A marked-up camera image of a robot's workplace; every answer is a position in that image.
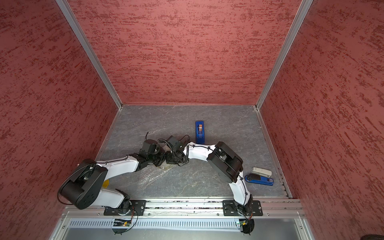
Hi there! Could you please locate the clear bubble wrap sheet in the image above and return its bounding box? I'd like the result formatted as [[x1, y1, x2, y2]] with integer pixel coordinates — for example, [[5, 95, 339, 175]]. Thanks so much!
[[139, 163, 178, 188]]

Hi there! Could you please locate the blue tape dispenser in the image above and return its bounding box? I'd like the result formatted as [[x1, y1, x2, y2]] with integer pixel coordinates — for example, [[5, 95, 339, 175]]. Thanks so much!
[[196, 121, 205, 145]]

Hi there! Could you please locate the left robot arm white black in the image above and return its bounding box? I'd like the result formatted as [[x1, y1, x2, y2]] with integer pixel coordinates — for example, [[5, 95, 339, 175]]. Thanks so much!
[[58, 149, 166, 216]]

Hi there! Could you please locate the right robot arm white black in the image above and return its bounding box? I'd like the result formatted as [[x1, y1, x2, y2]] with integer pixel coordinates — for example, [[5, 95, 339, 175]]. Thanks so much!
[[159, 136, 253, 217]]

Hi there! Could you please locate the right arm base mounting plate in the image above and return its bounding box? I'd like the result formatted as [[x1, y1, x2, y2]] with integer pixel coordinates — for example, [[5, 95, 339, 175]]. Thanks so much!
[[222, 200, 263, 217]]

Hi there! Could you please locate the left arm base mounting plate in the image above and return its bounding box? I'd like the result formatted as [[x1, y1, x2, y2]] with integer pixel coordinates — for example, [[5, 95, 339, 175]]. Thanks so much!
[[104, 200, 147, 217]]

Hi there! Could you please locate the yellow pencil cup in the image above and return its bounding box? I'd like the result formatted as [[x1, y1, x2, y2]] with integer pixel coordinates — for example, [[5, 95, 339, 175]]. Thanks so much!
[[102, 180, 110, 189]]

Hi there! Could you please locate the blue stapler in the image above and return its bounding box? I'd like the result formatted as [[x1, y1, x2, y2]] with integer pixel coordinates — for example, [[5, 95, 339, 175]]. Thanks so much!
[[245, 174, 274, 186]]

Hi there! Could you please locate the white stapler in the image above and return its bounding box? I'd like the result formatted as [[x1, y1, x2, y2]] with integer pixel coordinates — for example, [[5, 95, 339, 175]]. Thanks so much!
[[252, 167, 273, 178]]

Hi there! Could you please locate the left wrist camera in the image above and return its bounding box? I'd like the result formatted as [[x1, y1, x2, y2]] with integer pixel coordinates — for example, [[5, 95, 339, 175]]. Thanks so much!
[[141, 140, 159, 156]]

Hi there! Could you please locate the white perforated cable duct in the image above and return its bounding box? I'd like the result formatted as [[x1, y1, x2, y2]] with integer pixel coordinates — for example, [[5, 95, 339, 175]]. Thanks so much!
[[68, 218, 242, 232]]

